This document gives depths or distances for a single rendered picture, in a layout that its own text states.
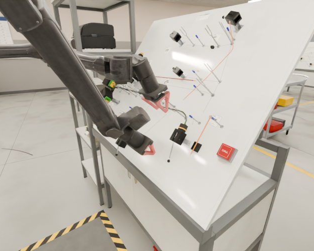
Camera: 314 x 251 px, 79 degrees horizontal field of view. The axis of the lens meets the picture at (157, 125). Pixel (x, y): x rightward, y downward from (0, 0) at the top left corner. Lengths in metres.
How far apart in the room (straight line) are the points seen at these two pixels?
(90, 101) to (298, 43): 0.78
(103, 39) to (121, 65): 1.12
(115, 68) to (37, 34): 0.27
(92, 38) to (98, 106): 1.21
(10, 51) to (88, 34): 0.82
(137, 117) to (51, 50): 0.31
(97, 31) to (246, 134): 1.34
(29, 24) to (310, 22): 0.91
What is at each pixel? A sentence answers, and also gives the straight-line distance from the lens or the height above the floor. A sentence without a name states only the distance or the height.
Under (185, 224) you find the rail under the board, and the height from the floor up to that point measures 0.82.
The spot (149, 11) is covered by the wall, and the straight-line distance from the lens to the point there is 9.16.
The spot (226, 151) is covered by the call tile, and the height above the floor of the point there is 1.11.
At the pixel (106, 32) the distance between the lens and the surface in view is 1.73.
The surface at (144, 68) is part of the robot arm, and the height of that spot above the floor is 1.41.
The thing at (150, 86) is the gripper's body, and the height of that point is 1.35.
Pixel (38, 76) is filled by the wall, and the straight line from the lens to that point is 8.27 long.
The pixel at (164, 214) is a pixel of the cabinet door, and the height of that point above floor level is 0.69.
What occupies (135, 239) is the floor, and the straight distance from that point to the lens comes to 1.84.
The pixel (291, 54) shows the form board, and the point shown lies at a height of 1.44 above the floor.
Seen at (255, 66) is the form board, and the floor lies 1.39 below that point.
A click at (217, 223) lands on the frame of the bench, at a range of 0.90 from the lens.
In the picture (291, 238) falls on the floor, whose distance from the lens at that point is 2.14.
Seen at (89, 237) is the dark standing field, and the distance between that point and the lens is 1.92.
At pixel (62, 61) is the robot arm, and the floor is 1.44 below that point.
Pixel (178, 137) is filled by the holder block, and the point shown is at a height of 1.12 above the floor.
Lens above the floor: 1.46
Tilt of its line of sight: 22 degrees down
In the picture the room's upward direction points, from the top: straight up
